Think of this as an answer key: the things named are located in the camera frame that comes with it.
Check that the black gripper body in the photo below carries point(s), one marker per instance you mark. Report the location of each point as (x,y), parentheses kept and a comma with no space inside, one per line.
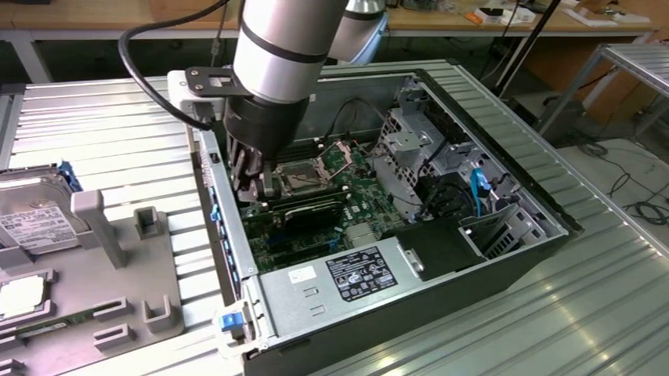
(261,125)

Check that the black Nvidia graphics card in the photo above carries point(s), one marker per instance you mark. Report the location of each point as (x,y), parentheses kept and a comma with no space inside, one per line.
(312,219)

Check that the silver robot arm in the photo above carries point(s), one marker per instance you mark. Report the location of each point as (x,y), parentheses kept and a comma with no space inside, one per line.
(282,51)

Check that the CPU socket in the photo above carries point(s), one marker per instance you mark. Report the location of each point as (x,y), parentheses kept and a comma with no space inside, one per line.
(301,176)

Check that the RAM stick with white label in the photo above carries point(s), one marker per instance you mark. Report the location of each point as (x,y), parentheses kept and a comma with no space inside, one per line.
(314,197)

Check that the metal socket cover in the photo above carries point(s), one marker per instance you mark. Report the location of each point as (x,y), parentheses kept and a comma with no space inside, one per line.
(340,154)

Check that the black expansion slot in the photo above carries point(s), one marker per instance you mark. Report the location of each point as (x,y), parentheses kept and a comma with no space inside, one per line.
(304,250)
(306,260)

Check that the blue card retention bar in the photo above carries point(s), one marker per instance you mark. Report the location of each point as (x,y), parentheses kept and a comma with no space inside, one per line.
(228,250)

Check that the green motherboard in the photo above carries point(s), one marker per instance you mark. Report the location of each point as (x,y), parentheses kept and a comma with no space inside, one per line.
(377,196)

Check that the silver chipset heatsink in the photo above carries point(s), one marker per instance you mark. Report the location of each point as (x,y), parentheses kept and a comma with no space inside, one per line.
(362,232)

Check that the black grey PC case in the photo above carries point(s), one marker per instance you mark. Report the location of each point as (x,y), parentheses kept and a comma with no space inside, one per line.
(366,86)

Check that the silver perforated disk bay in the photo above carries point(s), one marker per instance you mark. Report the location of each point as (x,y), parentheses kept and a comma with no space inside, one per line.
(403,156)

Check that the silver power supply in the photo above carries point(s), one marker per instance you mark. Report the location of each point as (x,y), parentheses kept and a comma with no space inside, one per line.
(298,305)

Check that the blue disk caddy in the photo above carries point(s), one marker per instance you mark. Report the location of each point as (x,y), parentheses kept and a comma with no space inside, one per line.
(69,176)

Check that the blue case latch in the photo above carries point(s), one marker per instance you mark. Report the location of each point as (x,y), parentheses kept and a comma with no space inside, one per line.
(232,322)

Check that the wooden desk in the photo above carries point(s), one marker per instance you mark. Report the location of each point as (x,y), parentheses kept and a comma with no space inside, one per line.
(419,19)

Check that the silver hard disk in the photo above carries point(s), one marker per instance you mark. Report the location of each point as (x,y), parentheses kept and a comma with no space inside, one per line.
(31,211)

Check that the grey parts rack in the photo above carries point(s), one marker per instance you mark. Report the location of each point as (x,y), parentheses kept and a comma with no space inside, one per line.
(78,282)

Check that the silver vented disk bay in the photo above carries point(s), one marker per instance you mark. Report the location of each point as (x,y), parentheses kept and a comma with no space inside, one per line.
(512,235)

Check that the orange white box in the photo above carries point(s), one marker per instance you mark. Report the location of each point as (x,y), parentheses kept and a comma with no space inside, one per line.
(479,16)

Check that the silver CPU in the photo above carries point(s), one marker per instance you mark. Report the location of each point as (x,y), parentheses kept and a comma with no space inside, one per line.
(21,295)

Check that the black pole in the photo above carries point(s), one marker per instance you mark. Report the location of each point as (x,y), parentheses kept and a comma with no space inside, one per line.
(528,39)

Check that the green bare RAM stick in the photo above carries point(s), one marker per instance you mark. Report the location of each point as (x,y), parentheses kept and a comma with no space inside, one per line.
(42,330)

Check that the dark grey box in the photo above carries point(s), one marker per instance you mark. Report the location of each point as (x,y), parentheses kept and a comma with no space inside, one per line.
(555,113)

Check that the small white box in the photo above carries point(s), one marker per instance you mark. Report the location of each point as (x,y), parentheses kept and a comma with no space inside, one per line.
(517,16)

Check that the brown cabinet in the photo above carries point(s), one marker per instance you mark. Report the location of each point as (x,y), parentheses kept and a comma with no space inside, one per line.
(564,66)

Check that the flat white device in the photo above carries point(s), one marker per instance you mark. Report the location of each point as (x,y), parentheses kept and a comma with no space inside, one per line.
(591,17)

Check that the black intrusion switch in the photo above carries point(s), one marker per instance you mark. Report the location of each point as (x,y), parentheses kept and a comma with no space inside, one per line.
(213,157)

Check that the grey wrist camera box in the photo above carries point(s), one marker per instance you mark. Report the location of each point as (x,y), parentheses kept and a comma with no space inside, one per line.
(184,90)

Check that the aluminium frame table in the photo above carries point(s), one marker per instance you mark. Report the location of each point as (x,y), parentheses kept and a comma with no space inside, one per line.
(638,62)

